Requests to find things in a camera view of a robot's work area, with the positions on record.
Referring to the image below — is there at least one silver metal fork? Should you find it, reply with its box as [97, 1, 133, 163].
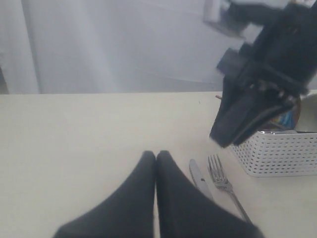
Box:
[208, 155, 252, 224]

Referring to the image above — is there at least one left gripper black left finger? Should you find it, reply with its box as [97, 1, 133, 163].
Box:
[54, 151, 156, 238]

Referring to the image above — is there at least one stainless steel cup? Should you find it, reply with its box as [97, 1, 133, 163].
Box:
[259, 130, 316, 134]

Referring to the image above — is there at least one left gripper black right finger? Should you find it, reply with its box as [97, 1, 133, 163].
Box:
[156, 151, 263, 238]

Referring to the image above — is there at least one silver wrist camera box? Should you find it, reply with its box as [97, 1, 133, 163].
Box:
[203, 0, 250, 38]

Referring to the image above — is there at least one silver table knife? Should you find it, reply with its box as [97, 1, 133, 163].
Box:
[189, 159, 213, 201]

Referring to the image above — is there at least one white perforated plastic basket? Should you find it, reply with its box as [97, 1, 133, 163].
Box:
[229, 132, 317, 178]

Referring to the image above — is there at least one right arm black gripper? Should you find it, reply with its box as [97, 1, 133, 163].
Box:
[217, 1, 317, 145]

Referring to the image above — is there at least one brown wooden plate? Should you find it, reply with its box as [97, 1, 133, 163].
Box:
[260, 98, 302, 130]

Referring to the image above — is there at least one blue chips bag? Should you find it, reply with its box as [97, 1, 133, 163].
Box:
[270, 111, 295, 130]

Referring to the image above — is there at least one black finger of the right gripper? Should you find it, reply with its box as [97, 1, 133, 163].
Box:
[210, 77, 274, 148]

